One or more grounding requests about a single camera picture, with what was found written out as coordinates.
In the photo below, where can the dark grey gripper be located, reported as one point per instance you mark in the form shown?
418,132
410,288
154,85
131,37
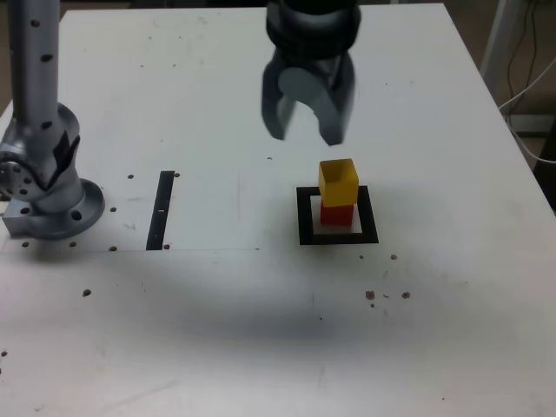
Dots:
313,65

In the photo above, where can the yellow cube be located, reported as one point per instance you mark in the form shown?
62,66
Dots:
339,184

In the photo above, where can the red cube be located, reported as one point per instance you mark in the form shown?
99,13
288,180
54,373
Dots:
336,216

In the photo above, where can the black tape square outline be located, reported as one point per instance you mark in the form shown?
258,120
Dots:
304,217

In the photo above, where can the black tape strip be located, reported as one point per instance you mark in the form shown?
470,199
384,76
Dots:
158,213

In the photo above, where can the white metal post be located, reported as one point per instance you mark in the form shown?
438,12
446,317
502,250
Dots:
499,35

